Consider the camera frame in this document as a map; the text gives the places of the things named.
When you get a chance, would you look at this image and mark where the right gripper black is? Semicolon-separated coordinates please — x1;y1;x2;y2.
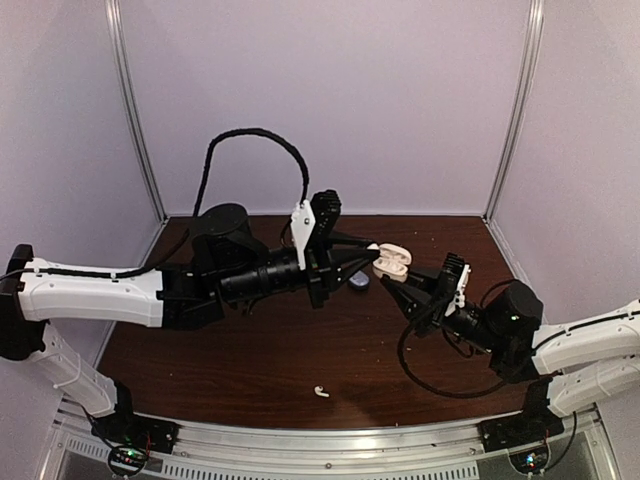
381;264;503;356

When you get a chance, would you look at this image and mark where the lavender earbud charging case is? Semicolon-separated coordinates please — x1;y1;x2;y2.
348;271;371;292

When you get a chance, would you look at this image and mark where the cream white charging case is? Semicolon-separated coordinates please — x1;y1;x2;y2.
372;243;412;282

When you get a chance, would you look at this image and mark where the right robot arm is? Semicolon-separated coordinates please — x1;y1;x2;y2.
376;265;639;442

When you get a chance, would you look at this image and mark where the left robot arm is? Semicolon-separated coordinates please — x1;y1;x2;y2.
1;202;380;444

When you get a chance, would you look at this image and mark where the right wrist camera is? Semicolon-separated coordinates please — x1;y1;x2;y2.
442;252;471;317

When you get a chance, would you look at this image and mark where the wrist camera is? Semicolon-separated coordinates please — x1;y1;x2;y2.
290;189;341;271
442;252;471;317

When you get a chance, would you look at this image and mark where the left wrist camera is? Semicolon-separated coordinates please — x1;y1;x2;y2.
290;189;341;271

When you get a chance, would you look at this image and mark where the right black cable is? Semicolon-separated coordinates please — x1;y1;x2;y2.
398;319;506;399

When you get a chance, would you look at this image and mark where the black cable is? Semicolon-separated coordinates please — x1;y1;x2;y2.
398;319;506;399
0;127;311;281

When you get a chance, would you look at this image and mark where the left black cable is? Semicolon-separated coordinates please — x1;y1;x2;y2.
0;127;311;281

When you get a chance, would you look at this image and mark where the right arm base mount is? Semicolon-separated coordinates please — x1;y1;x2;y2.
478;396;564;476

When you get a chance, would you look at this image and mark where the front aluminium rail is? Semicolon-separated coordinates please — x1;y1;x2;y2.
44;394;616;480

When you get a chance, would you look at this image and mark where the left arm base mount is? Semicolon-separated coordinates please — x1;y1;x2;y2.
84;398;179;479

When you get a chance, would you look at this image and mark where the right aluminium frame post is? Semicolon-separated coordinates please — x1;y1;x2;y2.
483;0;545;224

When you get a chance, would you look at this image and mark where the aluminium frame post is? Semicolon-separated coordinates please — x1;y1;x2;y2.
483;0;545;224
104;0;167;223

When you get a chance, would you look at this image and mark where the left aluminium frame post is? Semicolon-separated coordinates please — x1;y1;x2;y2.
104;0;167;223

